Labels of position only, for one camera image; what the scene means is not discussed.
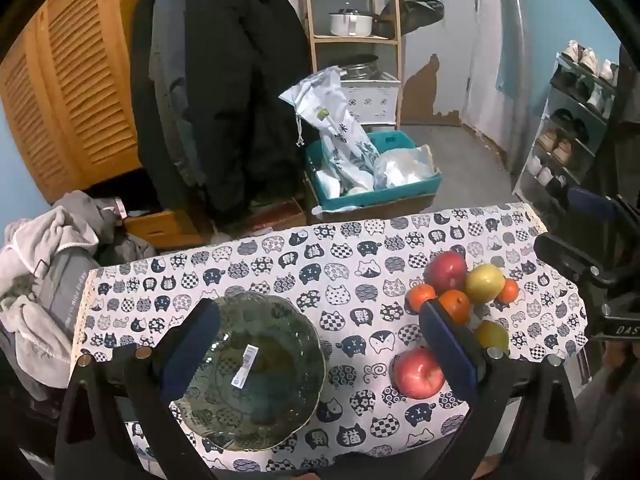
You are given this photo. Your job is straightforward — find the white door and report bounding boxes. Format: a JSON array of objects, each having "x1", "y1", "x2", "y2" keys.
[{"x1": 460, "y1": 0, "x2": 506, "y2": 126}]

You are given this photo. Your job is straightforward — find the red apple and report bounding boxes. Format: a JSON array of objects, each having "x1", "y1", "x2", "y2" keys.
[
  {"x1": 424, "y1": 251, "x2": 469, "y2": 293},
  {"x1": 394, "y1": 347, "x2": 446, "y2": 401}
]

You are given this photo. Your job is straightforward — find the clear plastic bag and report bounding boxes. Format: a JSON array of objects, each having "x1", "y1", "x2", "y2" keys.
[{"x1": 372, "y1": 146, "x2": 436, "y2": 190}]

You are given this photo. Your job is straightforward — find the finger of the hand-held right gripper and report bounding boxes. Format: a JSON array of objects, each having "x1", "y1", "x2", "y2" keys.
[
  {"x1": 533, "y1": 234, "x2": 610, "y2": 287},
  {"x1": 566, "y1": 186, "x2": 619, "y2": 224}
]

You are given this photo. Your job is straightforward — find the grey printed garment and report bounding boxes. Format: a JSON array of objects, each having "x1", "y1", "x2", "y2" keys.
[{"x1": 37, "y1": 247, "x2": 101, "y2": 341}]

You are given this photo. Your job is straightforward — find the black coat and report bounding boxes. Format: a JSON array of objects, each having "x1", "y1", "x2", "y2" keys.
[{"x1": 131, "y1": 0, "x2": 313, "y2": 218}]

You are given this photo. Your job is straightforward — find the grey jacket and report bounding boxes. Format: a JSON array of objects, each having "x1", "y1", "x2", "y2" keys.
[{"x1": 150, "y1": 0, "x2": 211, "y2": 186}]

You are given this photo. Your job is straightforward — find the teal box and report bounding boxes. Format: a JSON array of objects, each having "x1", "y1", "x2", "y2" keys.
[{"x1": 305, "y1": 130, "x2": 443, "y2": 211}]

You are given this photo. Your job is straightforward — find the orange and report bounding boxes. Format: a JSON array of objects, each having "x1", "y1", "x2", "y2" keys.
[
  {"x1": 437, "y1": 289, "x2": 472, "y2": 326},
  {"x1": 496, "y1": 278, "x2": 520, "y2": 305},
  {"x1": 406, "y1": 283, "x2": 437, "y2": 312}
]

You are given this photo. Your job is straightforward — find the grey hoodie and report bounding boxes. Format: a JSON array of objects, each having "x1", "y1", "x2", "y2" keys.
[{"x1": 50, "y1": 190, "x2": 126, "y2": 241}]

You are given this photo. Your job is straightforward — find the wooden shelf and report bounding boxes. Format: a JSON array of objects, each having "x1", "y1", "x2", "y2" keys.
[{"x1": 297, "y1": 0, "x2": 403, "y2": 128}]

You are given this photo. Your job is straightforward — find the steel pot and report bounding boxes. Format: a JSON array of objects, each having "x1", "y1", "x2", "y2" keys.
[{"x1": 340, "y1": 54, "x2": 380, "y2": 81}]

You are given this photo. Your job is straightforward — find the cat-print tablecloth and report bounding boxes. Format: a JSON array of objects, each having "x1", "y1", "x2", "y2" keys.
[{"x1": 70, "y1": 202, "x2": 593, "y2": 480}]

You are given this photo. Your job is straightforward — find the white printed rice bag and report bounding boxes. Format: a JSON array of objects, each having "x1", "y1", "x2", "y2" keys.
[{"x1": 279, "y1": 66, "x2": 381, "y2": 193}]

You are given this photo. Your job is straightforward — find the wooden drawer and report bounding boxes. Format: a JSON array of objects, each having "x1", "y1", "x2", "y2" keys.
[{"x1": 122, "y1": 208, "x2": 201, "y2": 251}]

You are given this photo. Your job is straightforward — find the dark hanging bag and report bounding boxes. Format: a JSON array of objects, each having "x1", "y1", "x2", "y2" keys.
[{"x1": 377, "y1": 0, "x2": 446, "y2": 36}]

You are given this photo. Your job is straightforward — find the wooden louvered cabinet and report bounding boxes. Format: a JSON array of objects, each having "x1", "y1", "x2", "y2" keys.
[{"x1": 0, "y1": 0, "x2": 151, "y2": 206}]

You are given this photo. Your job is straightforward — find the group of assorted shoes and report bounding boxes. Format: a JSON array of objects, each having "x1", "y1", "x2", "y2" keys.
[{"x1": 527, "y1": 40, "x2": 621, "y2": 196}]

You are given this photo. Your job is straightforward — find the white patterned box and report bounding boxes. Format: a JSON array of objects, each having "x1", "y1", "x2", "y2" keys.
[{"x1": 341, "y1": 72, "x2": 401, "y2": 126}]

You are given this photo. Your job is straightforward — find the green glass bowl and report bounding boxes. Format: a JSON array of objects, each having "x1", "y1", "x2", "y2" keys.
[{"x1": 167, "y1": 291, "x2": 327, "y2": 453}]

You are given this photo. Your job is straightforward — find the metal shoe rack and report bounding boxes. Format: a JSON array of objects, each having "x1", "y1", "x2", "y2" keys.
[{"x1": 512, "y1": 52, "x2": 621, "y2": 211}]

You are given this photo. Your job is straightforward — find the white pot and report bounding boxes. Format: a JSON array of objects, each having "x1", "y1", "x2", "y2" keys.
[{"x1": 329, "y1": 8, "x2": 376, "y2": 37}]

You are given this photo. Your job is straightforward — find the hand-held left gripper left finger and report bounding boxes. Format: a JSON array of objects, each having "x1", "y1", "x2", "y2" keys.
[{"x1": 54, "y1": 299, "x2": 223, "y2": 480}]

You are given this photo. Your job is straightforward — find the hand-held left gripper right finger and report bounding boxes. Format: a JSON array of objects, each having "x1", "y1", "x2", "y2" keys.
[{"x1": 420, "y1": 299, "x2": 584, "y2": 480}]

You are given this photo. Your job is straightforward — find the pile of grey clothes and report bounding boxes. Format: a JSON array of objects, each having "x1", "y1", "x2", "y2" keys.
[{"x1": 0, "y1": 205, "x2": 76, "y2": 376}]

